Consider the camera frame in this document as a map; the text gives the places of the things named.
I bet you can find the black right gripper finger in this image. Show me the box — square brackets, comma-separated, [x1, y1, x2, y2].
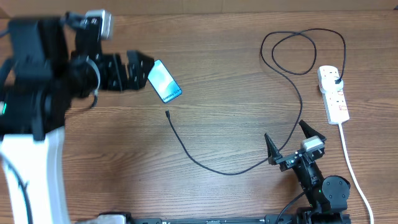
[264, 133, 282, 165]
[299, 120, 326, 142]

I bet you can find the blue screen Galaxy smartphone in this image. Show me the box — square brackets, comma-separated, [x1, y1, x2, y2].
[148, 60, 182, 103]

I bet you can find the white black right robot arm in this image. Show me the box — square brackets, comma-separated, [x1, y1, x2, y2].
[264, 120, 351, 224]

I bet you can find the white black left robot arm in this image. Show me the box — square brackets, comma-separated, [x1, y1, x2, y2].
[1, 10, 154, 223]

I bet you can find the white charger plug adapter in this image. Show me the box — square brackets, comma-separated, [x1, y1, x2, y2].
[319, 77, 344, 93]

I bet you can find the white power strip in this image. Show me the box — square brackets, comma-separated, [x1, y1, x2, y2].
[317, 65, 349, 124]

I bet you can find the white power strip cord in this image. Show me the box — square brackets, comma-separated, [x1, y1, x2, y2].
[338, 122, 375, 224]

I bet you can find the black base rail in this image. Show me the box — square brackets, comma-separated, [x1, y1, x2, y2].
[74, 212, 352, 224]

